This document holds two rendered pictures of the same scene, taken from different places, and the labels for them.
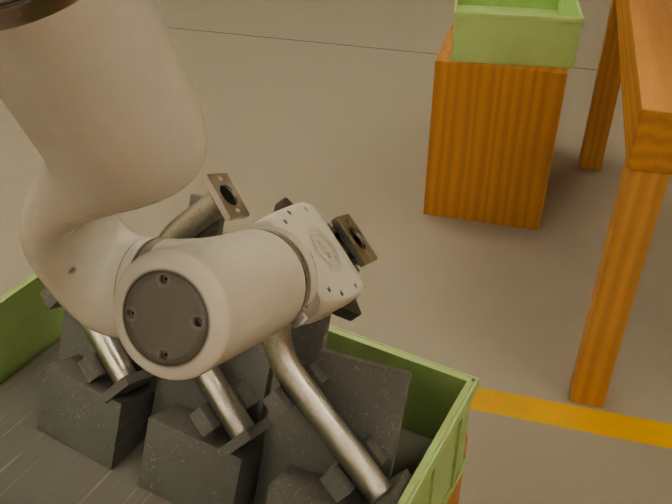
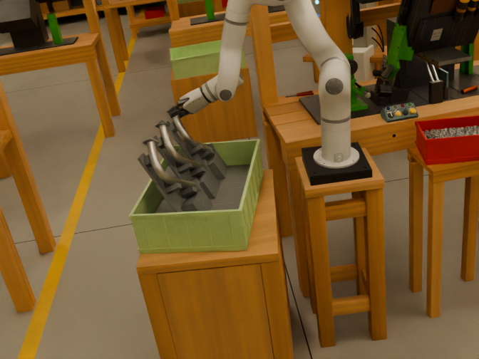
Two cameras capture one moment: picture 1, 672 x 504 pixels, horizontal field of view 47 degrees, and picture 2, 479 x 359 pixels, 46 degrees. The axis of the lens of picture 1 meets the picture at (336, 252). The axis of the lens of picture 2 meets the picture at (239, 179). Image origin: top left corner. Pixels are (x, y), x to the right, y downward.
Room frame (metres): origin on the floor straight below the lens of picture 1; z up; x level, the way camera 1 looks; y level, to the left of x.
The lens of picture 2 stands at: (1.07, 2.22, 1.95)
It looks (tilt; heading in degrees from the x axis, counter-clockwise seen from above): 27 degrees down; 253
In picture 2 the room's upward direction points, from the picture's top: 9 degrees counter-clockwise
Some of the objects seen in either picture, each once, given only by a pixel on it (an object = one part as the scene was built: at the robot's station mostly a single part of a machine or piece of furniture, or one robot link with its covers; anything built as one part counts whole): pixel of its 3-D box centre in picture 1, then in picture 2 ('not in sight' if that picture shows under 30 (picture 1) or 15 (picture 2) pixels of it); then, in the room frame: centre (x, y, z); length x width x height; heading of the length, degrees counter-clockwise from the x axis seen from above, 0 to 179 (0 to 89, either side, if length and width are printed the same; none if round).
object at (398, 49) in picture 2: not in sight; (402, 44); (-0.56, -0.12, 1.17); 0.13 x 0.12 x 0.20; 168
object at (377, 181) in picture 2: not in sight; (337, 171); (0.05, 0.28, 0.83); 0.32 x 0.32 x 0.04; 72
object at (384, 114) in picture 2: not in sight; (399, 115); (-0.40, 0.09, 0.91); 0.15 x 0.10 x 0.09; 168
